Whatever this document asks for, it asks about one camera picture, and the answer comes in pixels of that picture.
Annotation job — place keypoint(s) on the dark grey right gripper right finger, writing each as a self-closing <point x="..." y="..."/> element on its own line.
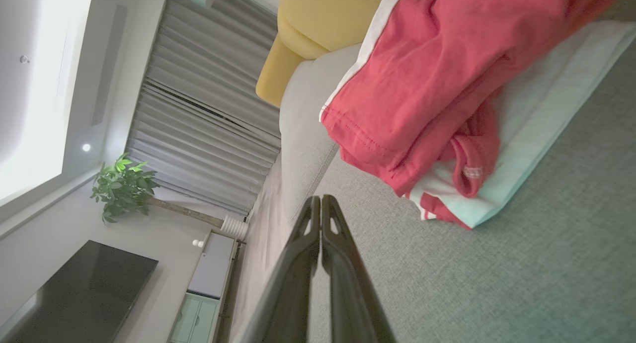
<point x="353" y="293"/>

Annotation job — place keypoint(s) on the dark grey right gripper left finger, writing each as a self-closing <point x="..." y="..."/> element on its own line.
<point x="285" y="293"/>

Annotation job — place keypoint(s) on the red shorts with white stripe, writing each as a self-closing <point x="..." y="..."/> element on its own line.
<point x="437" y="59"/>

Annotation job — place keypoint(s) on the white and mint tv cabinet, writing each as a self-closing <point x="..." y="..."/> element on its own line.
<point x="211" y="278"/>

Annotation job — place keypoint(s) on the white ribbed plant pot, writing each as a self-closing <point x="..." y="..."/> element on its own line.
<point x="234" y="227"/>

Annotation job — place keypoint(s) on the small white cabinet ornament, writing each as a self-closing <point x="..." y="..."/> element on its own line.
<point x="198" y="243"/>

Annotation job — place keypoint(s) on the large grey sofa seat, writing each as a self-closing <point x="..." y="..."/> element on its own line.
<point x="497" y="293"/>

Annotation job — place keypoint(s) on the grey sofa back cushion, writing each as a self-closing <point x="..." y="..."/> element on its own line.
<point x="308" y="134"/>

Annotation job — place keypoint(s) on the green potted tree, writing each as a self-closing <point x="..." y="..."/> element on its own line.
<point x="124" y="186"/>

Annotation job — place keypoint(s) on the grey pleated curtain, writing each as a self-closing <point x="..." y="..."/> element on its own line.
<point x="208" y="109"/>

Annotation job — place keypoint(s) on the black flat television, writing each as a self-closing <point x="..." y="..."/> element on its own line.
<point x="84" y="298"/>

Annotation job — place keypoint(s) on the recessed ceiling spotlight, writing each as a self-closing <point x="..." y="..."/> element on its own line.
<point x="86" y="147"/>

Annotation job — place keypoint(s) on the yellow sofa backrest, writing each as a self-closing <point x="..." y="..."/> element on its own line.
<point x="318" y="20"/>

